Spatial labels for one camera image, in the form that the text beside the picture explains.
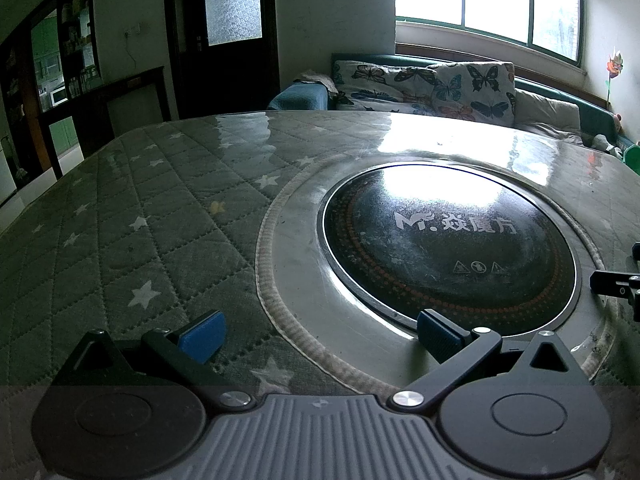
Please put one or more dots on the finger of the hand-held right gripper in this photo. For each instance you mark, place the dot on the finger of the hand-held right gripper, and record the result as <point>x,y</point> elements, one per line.
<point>636,251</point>
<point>612,282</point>

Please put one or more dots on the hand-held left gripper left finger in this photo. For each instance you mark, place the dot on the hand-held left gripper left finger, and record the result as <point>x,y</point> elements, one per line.
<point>202,335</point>

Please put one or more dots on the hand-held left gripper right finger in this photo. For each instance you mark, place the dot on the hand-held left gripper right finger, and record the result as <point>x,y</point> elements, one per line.
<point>440,335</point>

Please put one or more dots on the round black induction cooktop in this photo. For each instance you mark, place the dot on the round black induction cooktop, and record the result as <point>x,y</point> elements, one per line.
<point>450,260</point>

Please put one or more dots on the green plastic bucket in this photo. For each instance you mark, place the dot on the green plastic bucket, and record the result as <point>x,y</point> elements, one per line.
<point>632,160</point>

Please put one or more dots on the grey soft toy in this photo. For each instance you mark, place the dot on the grey soft toy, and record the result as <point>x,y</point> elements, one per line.
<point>607,145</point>

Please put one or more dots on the teal corner sofa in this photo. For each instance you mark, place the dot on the teal corner sofa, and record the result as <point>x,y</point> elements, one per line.
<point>595,115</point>

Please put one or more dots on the cream back cushion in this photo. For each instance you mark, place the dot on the cream back cushion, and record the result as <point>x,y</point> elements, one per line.
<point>547,107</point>

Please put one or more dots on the colourful pinwheel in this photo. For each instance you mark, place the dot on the colourful pinwheel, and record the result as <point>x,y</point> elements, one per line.
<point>614,67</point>

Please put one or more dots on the dark wooden shelf cabinet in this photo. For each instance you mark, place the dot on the dark wooden shelf cabinet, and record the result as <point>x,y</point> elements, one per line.
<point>95,110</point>

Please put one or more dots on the dark door with frosted glass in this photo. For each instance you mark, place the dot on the dark door with frosted glass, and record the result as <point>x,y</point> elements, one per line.
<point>225,80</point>

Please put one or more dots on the white refrigerator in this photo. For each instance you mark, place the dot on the white refrigerator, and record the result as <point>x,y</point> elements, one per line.
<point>6,170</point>

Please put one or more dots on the blue blanket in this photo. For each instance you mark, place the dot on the blue blanket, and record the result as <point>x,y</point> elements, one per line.
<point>300,97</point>

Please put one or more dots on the beige crumpled cloth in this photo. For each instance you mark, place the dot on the beige crumpled cloth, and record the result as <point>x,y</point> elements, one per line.
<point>315,80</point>

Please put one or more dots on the white microwave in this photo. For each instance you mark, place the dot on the white microwave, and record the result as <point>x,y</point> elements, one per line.
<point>58,95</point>

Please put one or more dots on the shelf bottles and jars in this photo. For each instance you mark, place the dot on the shelf bottles and jars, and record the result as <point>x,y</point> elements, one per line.
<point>82,45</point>

